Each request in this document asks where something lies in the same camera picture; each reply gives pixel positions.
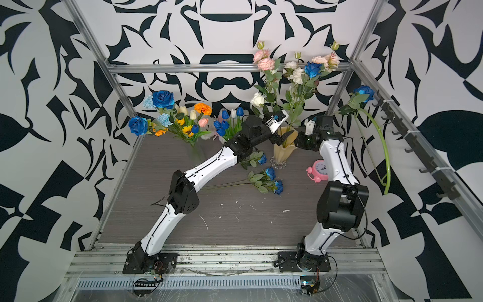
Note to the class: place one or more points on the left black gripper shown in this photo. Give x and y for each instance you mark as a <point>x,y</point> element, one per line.
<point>274,138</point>

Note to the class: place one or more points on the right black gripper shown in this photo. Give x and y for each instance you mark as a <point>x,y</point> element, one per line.
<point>300,142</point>

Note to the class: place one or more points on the yellow wavy glass vase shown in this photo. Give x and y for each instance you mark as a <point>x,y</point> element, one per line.
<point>282,153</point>

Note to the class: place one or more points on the blue rose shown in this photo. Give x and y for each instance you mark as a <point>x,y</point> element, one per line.
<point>358,98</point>
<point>255,159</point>
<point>303,85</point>
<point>266,178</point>

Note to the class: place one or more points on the blue rose low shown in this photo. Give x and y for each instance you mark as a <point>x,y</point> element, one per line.
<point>277,189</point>

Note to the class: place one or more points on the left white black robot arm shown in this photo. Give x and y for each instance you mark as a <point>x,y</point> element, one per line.
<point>182,198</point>

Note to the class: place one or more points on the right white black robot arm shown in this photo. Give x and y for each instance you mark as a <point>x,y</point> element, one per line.
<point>342,204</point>

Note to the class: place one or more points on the pink alarm clock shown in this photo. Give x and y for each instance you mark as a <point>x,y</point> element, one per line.
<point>318,171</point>

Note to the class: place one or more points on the tulip bouquet blue white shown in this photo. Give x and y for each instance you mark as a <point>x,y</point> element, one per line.
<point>228,124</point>

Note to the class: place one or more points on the pink and white flower bouquet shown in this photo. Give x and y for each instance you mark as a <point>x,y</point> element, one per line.
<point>271,95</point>

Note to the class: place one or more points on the mixed sunflower bouquet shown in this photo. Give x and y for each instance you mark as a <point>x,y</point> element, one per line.
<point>188,125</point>

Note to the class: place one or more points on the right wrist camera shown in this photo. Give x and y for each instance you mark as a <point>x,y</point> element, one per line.
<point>309,127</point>

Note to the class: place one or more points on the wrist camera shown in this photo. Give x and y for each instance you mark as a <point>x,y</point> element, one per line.
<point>273,120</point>
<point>309,127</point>

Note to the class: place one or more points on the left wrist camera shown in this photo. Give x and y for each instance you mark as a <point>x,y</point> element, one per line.
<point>273,120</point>

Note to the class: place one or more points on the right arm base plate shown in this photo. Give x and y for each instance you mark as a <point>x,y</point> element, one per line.
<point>307,263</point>

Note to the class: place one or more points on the black hook rail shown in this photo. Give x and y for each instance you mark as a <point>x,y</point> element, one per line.
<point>418,144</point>

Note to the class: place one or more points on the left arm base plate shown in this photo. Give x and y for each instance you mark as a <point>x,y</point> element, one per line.
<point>161,263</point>

